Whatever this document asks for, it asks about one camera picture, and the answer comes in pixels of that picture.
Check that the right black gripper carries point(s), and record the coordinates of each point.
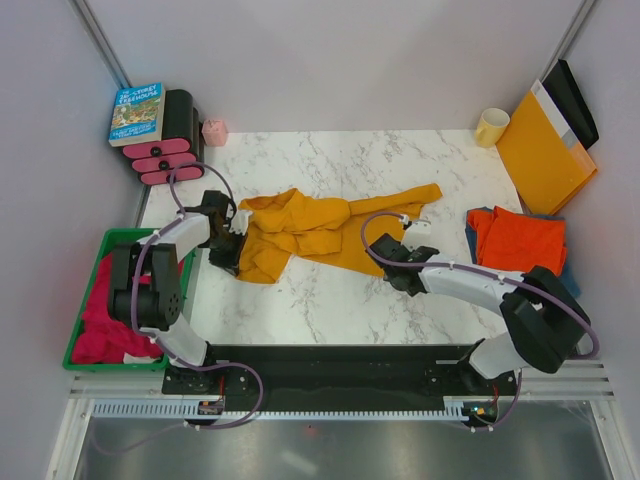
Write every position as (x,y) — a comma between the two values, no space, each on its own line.
(385,276)

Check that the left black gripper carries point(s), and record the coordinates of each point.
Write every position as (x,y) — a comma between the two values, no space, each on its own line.
(231,262)

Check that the yellow t shirt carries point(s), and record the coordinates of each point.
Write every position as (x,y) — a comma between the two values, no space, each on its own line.
(326,231)

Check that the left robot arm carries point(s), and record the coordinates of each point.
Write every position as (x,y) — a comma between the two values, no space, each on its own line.
(145,291)

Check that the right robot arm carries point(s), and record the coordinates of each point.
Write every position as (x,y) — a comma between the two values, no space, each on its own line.
(544,322)

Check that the black pink drawer unit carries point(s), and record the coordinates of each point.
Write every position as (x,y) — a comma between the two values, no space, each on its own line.
(181,144)

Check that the orange folded t shirt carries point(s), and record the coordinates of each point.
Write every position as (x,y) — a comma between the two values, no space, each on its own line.
(520,245)

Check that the green plastic tray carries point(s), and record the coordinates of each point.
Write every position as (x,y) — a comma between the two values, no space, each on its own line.
(110,239)

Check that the small pink cube box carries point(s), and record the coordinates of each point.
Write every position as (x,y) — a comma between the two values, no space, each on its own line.
(214,132)

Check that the pink crumpled t shirt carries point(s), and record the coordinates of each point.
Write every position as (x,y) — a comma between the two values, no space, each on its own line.
(104,340)

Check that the blue folded t shirt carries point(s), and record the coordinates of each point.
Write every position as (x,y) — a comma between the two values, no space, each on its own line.
(472,235)

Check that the blue treehouse book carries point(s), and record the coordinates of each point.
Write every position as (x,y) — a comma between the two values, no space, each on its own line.
(137,115)

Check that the orange padded envelope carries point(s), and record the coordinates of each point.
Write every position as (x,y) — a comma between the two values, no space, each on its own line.
(544,172)

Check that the yellow mug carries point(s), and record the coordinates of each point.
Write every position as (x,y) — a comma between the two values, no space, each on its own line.
(492,124)

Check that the white grey envelope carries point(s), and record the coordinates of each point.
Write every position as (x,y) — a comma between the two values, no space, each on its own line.
(554,115)

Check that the black folder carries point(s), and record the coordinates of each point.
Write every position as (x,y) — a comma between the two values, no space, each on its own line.
(566,94)

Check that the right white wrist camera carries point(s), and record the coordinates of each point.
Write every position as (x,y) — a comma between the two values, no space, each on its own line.
(417,233)

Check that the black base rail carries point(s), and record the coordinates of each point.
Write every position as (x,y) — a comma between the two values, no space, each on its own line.
(335,379)

